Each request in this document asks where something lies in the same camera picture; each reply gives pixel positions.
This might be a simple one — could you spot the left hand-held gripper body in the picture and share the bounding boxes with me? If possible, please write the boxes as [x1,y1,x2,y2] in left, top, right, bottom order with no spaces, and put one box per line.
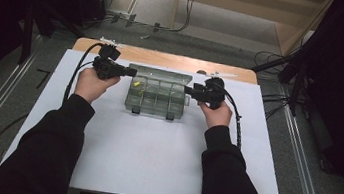
[91,36,131,84]

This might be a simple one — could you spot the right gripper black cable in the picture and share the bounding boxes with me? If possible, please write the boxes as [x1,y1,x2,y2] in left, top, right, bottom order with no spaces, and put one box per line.
[216,89,249,151]

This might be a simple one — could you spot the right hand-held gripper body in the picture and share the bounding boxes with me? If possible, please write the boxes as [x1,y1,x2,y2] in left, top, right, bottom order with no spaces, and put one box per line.
[191,68,239,113]

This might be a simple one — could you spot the person's right hand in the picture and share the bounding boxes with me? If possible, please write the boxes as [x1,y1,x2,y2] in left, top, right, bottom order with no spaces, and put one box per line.
[195,97,235,132]

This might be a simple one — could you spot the clear plastic compartment storage box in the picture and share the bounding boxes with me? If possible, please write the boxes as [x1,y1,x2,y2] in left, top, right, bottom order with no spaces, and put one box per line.
[122,62,196,123]

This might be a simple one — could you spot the person's left hand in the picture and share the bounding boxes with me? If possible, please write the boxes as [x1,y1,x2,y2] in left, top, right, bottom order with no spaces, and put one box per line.
[72,65,123,109]

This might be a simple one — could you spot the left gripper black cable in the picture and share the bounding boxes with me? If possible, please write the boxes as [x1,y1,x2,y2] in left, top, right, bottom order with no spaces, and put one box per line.
[61,37,107,111]

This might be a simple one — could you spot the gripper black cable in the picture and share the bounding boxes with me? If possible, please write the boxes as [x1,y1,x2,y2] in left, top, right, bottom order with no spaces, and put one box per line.
[216,89,249,151]
[61,37,107,111]

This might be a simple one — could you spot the black stand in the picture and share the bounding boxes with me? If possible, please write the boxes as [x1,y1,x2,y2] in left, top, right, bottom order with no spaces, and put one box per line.
[17,0,89,73]

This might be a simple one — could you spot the black stand leg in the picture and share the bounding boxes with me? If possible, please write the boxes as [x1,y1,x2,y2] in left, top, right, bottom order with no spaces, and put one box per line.
[251,48,303,78]

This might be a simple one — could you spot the light wooden shelf unit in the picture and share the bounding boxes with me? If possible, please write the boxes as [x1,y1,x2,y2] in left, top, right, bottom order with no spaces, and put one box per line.
[168,0,335,63]

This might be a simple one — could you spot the hanging black cable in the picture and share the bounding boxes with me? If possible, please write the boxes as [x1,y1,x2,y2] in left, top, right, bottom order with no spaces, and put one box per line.
[153,0,198,36]

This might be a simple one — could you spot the white table board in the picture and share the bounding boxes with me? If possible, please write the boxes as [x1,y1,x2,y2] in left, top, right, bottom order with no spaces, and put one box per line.
[0,41,301,194]

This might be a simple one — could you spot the black floor cables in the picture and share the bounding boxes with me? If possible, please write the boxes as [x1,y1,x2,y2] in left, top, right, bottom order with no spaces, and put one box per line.
[258,91,297,124]

